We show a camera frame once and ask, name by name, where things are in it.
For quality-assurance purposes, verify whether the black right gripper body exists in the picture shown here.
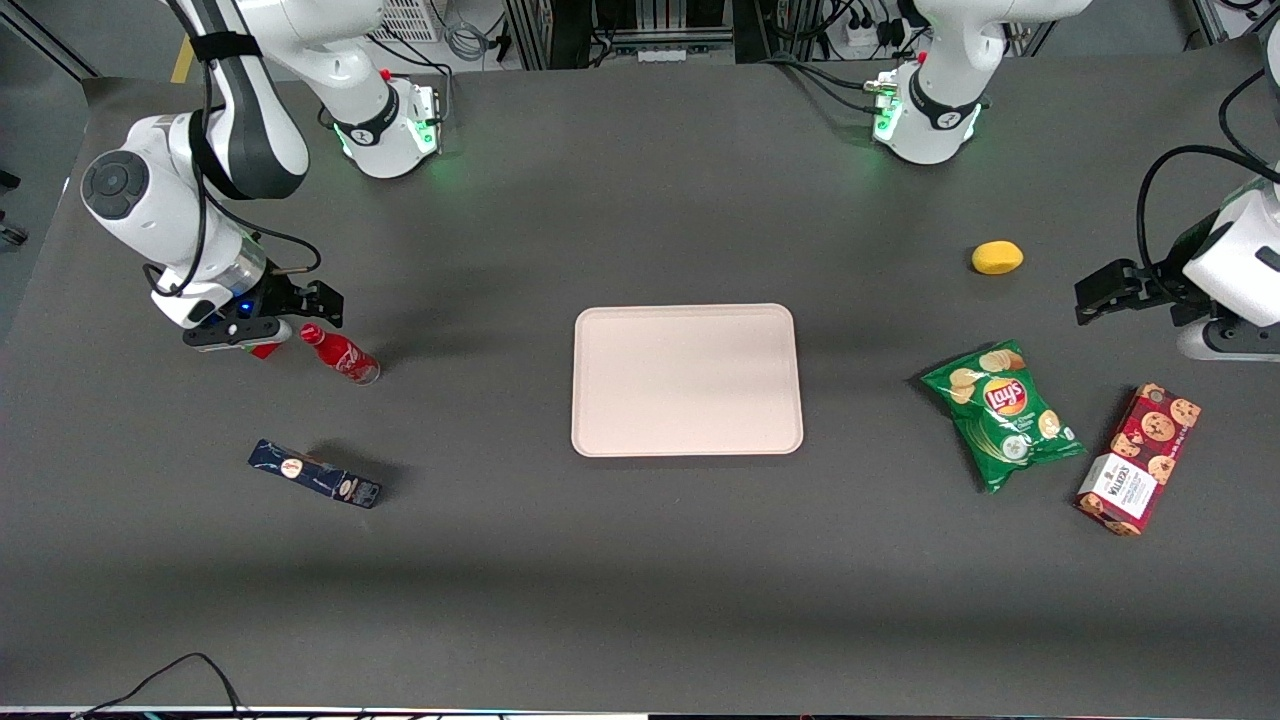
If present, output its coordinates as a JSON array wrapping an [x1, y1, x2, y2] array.
[[228, 270, 309, 324]]

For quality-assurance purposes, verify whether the red coke bottle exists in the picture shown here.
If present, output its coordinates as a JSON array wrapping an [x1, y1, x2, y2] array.
[[299, 323, 382, 387]]

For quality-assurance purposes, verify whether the pale pink plastic tray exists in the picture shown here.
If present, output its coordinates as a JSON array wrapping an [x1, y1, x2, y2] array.
[[571, 303, 805, 458]]

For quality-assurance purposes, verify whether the yellow lemon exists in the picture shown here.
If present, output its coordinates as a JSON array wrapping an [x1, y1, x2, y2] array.
[[971, 240, 1025, 276]]

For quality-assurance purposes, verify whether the green Lays chips bag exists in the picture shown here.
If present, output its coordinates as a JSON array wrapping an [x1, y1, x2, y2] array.
[[920, 339, 1088, 495]]

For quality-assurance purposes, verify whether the navy blue snack box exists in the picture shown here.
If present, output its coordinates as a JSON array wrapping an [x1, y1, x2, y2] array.
[[247, 438, 384, 510]]

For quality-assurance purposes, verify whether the red Walkers cookie box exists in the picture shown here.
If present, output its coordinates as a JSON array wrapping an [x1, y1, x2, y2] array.
[[1075, 383, 1203, 538]]

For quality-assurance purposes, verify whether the white vented box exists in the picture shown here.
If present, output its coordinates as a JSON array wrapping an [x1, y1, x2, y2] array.
[[370, 0, 443, 43]]

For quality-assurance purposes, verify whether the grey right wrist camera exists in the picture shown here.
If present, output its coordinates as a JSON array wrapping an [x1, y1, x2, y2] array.
[[183, 317, 294, 350]]

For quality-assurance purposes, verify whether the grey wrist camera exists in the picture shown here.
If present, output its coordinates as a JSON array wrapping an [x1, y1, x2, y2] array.
[[1176, 315, 1280, 362], [183, 317, 294, 350]]

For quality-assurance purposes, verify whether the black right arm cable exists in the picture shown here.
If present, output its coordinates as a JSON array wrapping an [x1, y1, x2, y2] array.
[[143, 60, 323, 299]]

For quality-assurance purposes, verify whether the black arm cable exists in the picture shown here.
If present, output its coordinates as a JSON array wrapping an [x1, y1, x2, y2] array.
[[1137, 145, 1280, 296], [143, 60, 323, 299]]

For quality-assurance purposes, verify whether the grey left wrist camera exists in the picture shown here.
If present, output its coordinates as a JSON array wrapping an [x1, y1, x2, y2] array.
[[1176, 315, 1280, 362]]

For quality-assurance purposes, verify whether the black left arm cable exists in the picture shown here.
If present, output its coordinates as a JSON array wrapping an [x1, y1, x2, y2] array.
[[1137, 145, 1280, 296]]

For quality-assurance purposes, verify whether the grey coiled cable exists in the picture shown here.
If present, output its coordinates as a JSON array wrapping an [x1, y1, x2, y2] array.
[[443, 18, 493, 63]]

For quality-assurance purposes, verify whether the black loose table cable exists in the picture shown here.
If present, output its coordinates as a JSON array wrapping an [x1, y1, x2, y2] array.
[[75, 653, 246, 720]]

